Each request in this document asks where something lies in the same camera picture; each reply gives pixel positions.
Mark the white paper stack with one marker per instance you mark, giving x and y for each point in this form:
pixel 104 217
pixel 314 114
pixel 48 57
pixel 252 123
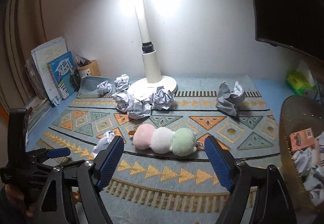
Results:
pixel 37 69

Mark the blue study book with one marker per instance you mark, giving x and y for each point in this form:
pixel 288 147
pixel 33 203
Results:
pixel 62 70

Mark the white desk lamp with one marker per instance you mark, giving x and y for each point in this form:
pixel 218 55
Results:
pixel 144 87

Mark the wooden pen holder box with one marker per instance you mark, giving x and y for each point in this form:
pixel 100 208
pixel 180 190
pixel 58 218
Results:
pixel 86 67

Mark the black mesh pen cup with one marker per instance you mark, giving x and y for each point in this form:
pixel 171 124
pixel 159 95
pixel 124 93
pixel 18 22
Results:
pixel 75 80

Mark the green tissue pack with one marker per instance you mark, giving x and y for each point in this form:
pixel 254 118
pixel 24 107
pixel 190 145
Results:
pixel 301 81

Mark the three-ball plush dango toy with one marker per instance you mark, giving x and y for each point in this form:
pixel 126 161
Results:
pixel 162 140

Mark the flat lying books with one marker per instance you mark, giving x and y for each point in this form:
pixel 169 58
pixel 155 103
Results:
pixel 37 109

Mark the paper ball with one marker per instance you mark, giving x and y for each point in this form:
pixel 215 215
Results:
pixel 124 101
pixel 103 143
pixel 139 110
pixel 230 101
pixel 122 83
pixel 162 99
pixel 104 87

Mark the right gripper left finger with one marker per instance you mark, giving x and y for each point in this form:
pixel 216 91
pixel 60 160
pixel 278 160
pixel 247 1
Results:
pixel 107 160

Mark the wicker waste basket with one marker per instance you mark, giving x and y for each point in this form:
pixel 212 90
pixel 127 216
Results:
pixel 300 128

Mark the patterned blue woven mat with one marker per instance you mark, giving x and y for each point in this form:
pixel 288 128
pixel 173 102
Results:
pixel 164 174

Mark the orange small box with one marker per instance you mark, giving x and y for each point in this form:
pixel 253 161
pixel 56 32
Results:
pixel 302 140

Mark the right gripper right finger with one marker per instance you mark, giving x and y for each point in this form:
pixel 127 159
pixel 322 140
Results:
pixel 272 203

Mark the black monitor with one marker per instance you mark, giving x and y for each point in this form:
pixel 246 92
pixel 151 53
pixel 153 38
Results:
pixel 293 24

